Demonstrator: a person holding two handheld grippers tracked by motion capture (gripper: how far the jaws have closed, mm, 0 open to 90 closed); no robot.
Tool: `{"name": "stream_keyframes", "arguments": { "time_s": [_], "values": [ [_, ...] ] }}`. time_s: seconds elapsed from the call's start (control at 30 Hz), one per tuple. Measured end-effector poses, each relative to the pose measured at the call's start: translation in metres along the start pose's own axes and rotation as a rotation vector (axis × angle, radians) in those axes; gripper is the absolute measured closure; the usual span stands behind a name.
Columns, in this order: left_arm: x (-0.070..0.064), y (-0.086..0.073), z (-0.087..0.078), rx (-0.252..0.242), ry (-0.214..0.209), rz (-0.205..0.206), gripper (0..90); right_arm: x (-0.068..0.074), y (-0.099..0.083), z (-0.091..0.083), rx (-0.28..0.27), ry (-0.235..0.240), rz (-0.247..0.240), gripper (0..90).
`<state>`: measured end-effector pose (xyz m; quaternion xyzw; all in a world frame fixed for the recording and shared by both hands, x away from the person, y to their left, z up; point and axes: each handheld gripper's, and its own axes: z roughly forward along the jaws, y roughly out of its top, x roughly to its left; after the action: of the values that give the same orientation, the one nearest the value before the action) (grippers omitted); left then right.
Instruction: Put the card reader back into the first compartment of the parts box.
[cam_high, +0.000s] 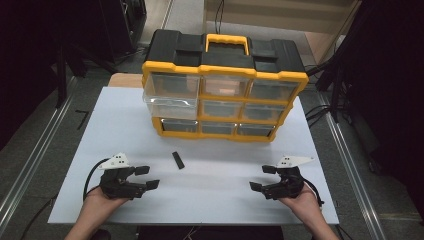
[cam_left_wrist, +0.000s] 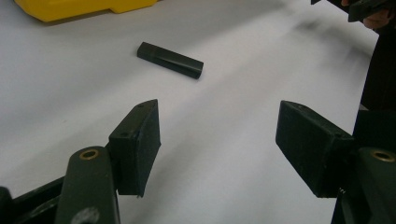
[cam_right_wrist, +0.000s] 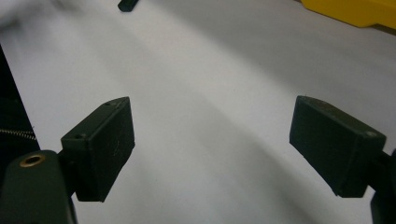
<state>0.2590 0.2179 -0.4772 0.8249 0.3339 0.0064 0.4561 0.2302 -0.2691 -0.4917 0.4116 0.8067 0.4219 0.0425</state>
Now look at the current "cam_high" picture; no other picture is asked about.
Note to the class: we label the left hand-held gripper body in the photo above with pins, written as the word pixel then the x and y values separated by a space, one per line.
pixel 116 185

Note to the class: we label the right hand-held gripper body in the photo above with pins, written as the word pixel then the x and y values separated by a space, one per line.
pixel 286 186

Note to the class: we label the small black stick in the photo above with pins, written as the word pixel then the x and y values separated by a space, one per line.
pixel 178 160

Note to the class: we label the clear plastic pull-out drawer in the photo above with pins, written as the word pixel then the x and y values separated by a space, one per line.
pixel 171 108

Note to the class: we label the person's right hand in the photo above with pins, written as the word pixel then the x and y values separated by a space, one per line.
pixel 305 205

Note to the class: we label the person's left hand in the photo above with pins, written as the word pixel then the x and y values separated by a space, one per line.
pixel 98 205

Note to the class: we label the person's dark clothing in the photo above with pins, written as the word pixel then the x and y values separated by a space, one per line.
pixel 210 233

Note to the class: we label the group of clear drawers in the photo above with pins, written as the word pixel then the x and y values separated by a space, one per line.
pixel 221 108

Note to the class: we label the black metal stand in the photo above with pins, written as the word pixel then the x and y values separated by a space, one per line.
pixel 61 76
pixel 335 90

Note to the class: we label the black and yellow organizer cabinet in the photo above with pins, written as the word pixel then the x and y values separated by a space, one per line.
pixel 226 60

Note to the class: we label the black equipment case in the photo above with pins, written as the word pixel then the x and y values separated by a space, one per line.
pixel 125 26

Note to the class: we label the aluminium floor rail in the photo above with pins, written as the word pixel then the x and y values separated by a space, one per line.
pixel 353 173
pixel 36 156

